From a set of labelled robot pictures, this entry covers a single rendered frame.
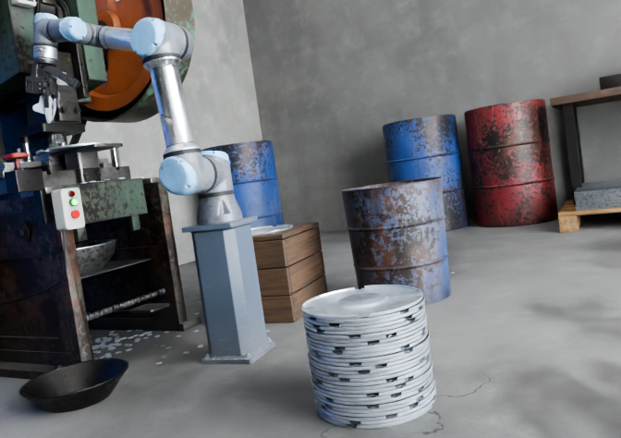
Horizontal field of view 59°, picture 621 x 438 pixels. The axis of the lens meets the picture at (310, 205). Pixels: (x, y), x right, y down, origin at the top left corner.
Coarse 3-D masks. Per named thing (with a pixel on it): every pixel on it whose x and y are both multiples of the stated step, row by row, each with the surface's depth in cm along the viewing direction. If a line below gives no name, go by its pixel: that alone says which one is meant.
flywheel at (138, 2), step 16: (96, 0) 249; (112, 0) 245; (128, 0) 240; (144, 0) 236; (160, 0) 227; (112, 16) 242; (128, 16) 241; (144, 16) 237; (160, 16) 228; (112, 64) 249; (128, 64) 244; (112, 80) 250; (128, 80) 245; (144, 80) 236; (96, 96) 251; (112, 96) 246; (128, 96) 242
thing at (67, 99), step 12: (60, 60) 214; (72, 72) 219; (60, 84) 213; (60, 96) 213; (72, 96) 218; (60, 108) 209; (72, 108) 213; (36, 120) 211; (60, 120) 209; (72, 120) 213
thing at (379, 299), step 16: (352, 288) 146; (368, 288) 145; (384, 288) 142; (400, 288) 140; (416, 288) 135; (304, 304) 136; (320, 304) 135; (336, 304) 131; (352, 304) 128; (368, 304) 126; (384, 304) 126; (400, 304) 124
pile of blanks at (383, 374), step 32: (320, 320) 122; (352, 320) 118; (384, 320) 118; (416, 320) 125; (320, 352) 124; (352, 352) 119; (384, 352) 118; (416, 352) 122; (320, 384) 126; (352, 384) 119; (384, 384) 119; (416, 384) 121; (320, 416) 128; (352, 416) 120; (384, 416) 119; (416, 416) 121
